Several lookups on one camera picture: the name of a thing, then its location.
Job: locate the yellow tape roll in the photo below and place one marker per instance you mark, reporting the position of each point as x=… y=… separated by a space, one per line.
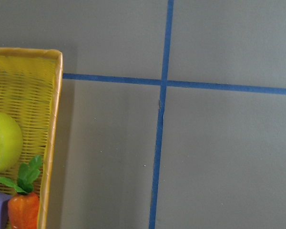
x=11 y=142

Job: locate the yellow plastic basket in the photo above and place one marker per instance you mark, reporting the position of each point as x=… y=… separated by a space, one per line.
x=30 y=88

